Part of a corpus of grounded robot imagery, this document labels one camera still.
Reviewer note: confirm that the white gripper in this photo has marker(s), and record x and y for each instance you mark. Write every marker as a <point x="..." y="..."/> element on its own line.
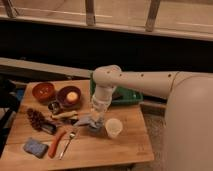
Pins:
<point x="101" y="100"/>

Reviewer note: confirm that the blue towel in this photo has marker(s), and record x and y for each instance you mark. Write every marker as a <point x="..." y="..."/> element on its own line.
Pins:
<point x="94" y="125"/>

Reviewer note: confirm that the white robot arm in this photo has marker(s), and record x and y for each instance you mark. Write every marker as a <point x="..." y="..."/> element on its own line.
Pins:
<point x="189" y="95"/>

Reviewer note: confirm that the white plastic cup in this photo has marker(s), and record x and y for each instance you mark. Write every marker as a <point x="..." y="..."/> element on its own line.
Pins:
<point x="113" y="127"/>

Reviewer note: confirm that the small metal cup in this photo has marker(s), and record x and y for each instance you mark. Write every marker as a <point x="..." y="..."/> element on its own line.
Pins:
<point x="54" y="107"/>

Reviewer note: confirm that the dark object in bin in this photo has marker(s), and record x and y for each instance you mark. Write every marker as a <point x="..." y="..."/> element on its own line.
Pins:
<point x="116" y="96"/>

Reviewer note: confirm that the silver fork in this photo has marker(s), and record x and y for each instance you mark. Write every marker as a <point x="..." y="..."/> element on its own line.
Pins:
<point x="72" y="135"/>

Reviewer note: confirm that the yellow round fruit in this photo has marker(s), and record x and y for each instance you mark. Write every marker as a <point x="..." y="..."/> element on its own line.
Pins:
<point x="72" y="97"/>

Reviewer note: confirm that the green plastic bin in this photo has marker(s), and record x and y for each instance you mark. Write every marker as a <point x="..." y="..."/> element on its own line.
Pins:
<point x="129" y="97"/>

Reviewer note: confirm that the dark brown bowl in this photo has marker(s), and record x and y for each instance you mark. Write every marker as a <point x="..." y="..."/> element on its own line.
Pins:
<point x="62" y="93"/>

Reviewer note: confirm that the black metal scoop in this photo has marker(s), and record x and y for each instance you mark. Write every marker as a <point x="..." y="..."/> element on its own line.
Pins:
<point x="49" y="128"/>

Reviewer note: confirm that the red-brown bowl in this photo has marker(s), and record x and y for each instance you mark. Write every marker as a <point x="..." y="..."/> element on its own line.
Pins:
<point x="43" y="92"/>

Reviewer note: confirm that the brown pine cone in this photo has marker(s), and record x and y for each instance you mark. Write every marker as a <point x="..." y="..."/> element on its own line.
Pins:
<point x="35" y="118"/>

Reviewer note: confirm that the blue sponge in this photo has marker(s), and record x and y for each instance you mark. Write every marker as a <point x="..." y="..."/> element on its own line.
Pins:
<point x="35" y="147"/>

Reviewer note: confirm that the beige handled tool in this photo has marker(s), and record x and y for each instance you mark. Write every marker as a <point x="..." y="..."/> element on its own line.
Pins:
<point x="64" y="115"/>

